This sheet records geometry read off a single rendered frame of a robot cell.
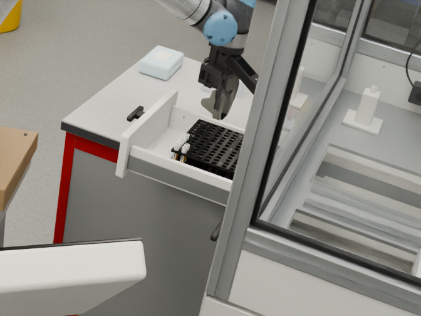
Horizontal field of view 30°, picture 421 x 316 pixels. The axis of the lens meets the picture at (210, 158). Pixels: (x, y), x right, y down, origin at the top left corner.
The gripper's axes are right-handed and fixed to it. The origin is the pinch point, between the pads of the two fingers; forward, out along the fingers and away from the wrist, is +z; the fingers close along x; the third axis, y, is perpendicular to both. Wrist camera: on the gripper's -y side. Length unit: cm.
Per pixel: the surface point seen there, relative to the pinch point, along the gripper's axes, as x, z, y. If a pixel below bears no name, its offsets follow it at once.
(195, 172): 35.8, -5.2, -12.9
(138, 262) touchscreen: 102, -34, -40
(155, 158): 37.6, -5.1, -3.8
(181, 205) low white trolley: 13.9, 20.4, -0.7
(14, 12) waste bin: -143, 73, 197
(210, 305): 74, -9, -39
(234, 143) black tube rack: 19.6, -6.3, -13.4
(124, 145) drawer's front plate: 40.7, -6.8, 2.4
